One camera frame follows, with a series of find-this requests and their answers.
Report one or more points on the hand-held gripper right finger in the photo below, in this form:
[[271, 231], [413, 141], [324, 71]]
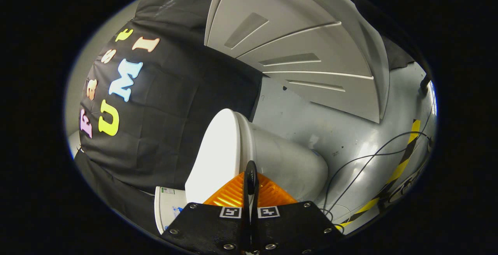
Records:
[[256, 227]]

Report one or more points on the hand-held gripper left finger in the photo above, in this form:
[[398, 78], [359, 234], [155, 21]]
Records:
[[246, 227]]

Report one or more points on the white toilet lid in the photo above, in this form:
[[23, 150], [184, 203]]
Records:
[[216, 157]]

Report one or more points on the white toilet bowl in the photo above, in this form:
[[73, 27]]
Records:
[[288, 165]]

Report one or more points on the white toilet tank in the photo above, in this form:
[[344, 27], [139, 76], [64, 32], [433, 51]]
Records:
[[167, 208]]

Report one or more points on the black backdrop cloth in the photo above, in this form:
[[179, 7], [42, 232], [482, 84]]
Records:
[[175, 111]]

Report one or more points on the yellow black hazard tape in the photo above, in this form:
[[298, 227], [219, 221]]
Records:
[[404, 157]]

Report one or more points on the white panelled cabinet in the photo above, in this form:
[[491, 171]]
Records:
[[291, 44]]

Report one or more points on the black post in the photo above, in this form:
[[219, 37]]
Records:
[[425, 83]]

